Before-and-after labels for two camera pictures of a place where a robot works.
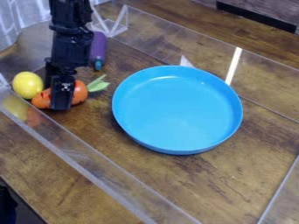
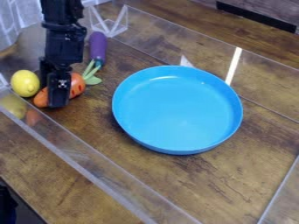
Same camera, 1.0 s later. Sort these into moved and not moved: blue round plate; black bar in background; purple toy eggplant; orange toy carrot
Moved: orange toy carrot
Not moved: purple toy eggplant; black bar in background; blue round plate
